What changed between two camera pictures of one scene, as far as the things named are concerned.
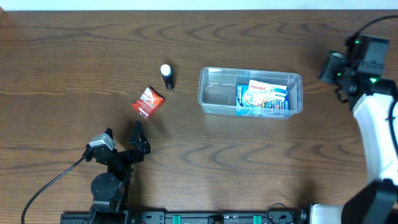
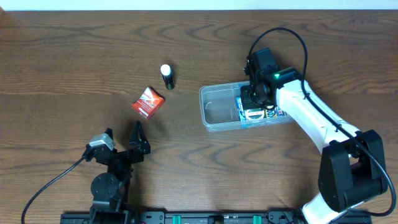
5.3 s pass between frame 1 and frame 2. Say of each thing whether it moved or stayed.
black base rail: stayed
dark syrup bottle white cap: stayed
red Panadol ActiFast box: stayed
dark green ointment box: moved
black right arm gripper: moved
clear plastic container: moved
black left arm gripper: stayed
